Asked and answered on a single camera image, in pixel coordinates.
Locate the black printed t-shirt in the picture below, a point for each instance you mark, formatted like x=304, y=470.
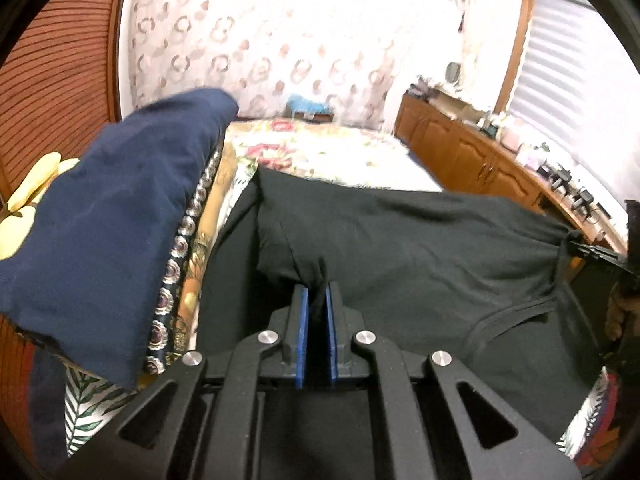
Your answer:
x=480, y=277

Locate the yellow plush toy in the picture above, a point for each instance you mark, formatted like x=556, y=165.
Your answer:
x=18, y=216

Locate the grey zebra window blind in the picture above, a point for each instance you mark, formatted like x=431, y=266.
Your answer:
x=577, y=85

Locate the yellow patterned folded garment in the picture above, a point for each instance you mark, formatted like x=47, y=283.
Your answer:
x=175, y=311

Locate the wooden louvered wardrobe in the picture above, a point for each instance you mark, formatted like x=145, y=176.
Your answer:
x=59, y=84

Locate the person's right hand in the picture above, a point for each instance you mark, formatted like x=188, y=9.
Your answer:
x=622, y=316

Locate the box with blue cloth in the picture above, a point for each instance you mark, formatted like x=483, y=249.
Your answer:
x=300, y=108

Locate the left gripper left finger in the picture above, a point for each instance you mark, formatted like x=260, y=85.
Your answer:
x=201, y=419

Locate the cardboard box on sideboard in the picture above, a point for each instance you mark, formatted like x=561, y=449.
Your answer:
x=454, y=107

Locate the wooden sideboard cabinet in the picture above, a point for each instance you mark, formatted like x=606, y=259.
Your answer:
x=462, y=159

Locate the circle patterned curtain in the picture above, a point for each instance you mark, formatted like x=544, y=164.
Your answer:
x=336, y=54

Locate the palm leaf bedsheet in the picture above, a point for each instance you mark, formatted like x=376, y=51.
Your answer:
x=90, y=402

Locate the small round fan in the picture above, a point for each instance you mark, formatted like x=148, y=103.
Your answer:
x=453, y=73

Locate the navy folded garment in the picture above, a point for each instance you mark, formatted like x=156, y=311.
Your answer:
x=85, y=281

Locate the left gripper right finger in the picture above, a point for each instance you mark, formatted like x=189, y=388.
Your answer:
x=431, y=417

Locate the floral blanket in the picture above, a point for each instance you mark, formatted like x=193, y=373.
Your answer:
x=360, y=158

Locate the spare black gripper on sideboard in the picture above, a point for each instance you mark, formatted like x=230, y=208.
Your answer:
x=574, y=195

